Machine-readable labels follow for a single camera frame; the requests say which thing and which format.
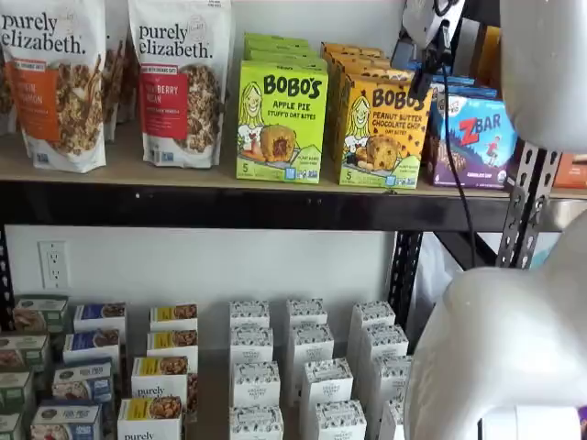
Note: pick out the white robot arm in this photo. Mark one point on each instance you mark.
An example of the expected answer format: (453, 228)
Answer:
(504, 344)

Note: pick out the white patterned pastry box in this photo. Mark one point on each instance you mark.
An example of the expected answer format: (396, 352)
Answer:
(312, 348)
(256, 382)
(373, 316)
(384, 346)
(392, 380)
(325, 385)
(251, 344)
(394, 419)
(257, 422)
(306, 311)
(339, 421)
(250, 314)

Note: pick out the orange Bobo's peanut butter box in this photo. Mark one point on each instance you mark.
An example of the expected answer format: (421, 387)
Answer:
(385, 137)
(348, 47)
(353, 57)
(362, 68)

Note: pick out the granola bag orange label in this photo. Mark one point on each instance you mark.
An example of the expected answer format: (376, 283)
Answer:
(55, 91)

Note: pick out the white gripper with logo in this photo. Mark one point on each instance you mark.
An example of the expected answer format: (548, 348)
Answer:
(424, 23)

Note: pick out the white plastic sheet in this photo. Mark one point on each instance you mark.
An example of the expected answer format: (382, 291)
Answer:
(435, 275)

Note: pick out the blue oatmeal box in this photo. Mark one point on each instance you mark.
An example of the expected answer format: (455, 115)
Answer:
(91, 346)
(82, 380)
(66, 419)
(99, 316)

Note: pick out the white granola bag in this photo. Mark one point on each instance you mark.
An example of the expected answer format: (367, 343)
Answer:
(5, 91)
(115, 73)

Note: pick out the large orange snack box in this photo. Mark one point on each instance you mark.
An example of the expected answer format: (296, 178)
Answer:
(571, 170)

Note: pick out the black metal shelf rack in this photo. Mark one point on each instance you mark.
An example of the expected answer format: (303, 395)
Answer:
(229, 206)

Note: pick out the granola bag red label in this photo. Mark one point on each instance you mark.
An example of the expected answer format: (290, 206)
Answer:
(179, 91)

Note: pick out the blue ZBar box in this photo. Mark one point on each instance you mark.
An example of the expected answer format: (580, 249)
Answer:
(458, 80)
(474, 91)
(481, 142)

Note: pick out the white wall outlet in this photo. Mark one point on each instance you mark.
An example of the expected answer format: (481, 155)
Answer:
(53, 265)

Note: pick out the yellow top granola box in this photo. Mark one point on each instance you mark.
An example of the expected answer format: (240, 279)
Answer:
(172, 343)
(174, 316)
(159, 378)
(150, 418)

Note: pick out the green Bobo's apple pie box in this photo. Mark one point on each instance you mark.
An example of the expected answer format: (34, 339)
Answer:
(282, 51)
(282, 124)
(275, 39)

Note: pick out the yellow brown snack box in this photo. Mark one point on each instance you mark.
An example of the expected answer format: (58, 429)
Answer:
(488, 55)

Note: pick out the green oatmeal box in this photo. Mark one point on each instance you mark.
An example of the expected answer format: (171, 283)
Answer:
(14, 389)
(9, 426)
(40, 314)
(23, 350)

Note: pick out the wooden shelf board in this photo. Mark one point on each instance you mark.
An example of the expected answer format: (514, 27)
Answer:
(573, 192)
(124, 156)

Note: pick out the Purely Elizabeth oatmeal boxes group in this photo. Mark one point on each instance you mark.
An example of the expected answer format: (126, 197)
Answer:
(213, 366)

